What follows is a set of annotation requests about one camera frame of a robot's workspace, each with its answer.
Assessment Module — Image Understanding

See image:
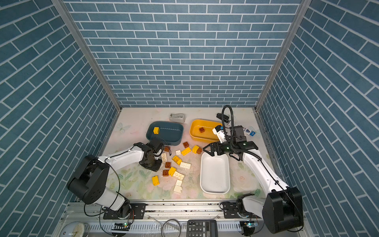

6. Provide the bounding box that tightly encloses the cream 2x4 lego brick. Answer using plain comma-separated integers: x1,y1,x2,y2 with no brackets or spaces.
161,152,167,163

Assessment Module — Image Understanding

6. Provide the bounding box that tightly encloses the yellow lego brick front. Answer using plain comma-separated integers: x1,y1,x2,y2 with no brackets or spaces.
152,176,160,186

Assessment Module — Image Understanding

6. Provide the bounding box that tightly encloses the yellow square lego brick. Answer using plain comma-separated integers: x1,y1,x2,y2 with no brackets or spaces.
153,127,160,134

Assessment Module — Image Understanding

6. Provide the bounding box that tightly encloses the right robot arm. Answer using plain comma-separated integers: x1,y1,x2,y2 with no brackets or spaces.
201,112,304,234

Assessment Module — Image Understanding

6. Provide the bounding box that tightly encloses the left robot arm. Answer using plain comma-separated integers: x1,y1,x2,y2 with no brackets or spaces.
67,139,165,219

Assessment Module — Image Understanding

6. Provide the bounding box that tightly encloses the yellow brown stacked lego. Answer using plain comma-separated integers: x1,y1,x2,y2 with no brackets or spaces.
192,145,202,154

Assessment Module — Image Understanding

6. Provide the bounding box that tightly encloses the yellow plastic bin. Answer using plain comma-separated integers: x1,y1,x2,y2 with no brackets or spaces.
189,119,222,144

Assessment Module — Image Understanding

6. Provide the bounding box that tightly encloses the white plastic bin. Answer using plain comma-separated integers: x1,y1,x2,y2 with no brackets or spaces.
200,153,231,195

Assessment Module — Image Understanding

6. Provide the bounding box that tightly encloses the yellow lego brick centre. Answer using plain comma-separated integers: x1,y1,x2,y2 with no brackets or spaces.
168,167,176,176

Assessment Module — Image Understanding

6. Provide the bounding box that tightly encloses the yellow 2x4 lego brick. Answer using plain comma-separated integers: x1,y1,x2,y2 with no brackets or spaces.
181,147,192,156

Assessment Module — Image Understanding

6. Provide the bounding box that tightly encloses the white 2x4 lego brick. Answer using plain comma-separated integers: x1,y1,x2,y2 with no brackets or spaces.
180,162,191,169

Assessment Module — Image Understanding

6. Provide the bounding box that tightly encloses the yellow curved lego brick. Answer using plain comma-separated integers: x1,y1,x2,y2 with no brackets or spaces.
172,156,182,165

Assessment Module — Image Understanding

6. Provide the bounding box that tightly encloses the black stapler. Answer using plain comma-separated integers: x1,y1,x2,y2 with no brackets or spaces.
216,113,230,123

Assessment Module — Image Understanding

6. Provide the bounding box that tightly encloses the dark teal plastic bin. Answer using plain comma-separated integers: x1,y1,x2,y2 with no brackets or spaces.
146,121,184,146

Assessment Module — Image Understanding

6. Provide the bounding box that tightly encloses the cream lego brick front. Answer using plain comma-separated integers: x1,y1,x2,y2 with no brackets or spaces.
173,180,183,194

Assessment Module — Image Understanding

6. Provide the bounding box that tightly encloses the grey tape dispenser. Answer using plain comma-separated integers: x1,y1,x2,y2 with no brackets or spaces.
169,113,186,123

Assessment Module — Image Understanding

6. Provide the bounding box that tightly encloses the black calculator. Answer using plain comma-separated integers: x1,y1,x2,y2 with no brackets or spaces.
186,220,218,237

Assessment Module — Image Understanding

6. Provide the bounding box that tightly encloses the white round clock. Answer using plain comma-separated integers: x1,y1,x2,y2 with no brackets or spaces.
59,221,89,237

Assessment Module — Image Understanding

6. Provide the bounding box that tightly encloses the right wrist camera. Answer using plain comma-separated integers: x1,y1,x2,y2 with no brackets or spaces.
212,125,226,143

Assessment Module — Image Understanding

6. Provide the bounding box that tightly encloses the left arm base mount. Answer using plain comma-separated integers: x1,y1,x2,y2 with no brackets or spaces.
102,203,147,220

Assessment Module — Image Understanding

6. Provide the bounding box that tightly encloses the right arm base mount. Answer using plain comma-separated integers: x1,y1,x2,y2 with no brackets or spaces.
219,201,257,219

